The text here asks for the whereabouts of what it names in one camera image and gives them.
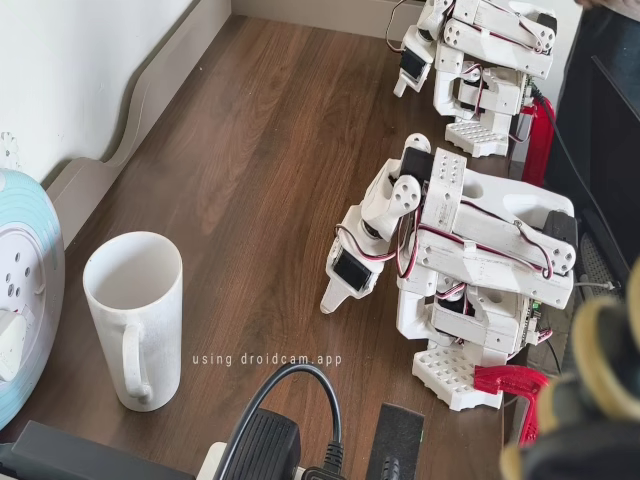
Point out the black flat box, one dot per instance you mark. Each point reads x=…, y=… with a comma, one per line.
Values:
x=75, y=455

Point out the white flower decoration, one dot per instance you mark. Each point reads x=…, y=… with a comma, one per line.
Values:
x=7, y=150

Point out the white follower robot arm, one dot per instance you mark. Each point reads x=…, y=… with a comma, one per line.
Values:
x=490, y=240

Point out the white leader handle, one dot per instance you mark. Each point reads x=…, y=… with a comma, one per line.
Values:
x=413, y=69

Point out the grey wavy desk side rail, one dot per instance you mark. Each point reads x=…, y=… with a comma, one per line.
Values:
x=150, y=75

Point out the white follower gripper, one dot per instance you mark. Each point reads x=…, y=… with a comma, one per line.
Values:
x=349, y=272

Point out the tall white mug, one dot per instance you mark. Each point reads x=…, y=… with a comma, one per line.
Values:
x=135, y=320

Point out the black power adapter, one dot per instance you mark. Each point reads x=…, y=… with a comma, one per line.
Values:
x=260, y=445

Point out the white plug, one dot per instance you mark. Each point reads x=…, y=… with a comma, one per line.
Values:
x=10, y=345

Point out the red smooth clamp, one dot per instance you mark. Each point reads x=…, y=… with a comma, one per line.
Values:
x=540, y=135

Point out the black foam block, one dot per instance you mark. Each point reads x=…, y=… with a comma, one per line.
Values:
x=397, y=430

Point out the black mesh panel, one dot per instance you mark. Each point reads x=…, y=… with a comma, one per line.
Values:
x=600, y=265

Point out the blurred yellow black object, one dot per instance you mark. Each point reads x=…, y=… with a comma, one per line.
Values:
x=600, y=350

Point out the red clamp with ribbed jaw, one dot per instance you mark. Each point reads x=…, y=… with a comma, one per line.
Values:
x=505, y=381

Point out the white leader robot arm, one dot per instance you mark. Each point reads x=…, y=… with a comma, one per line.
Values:
x=495, y=50

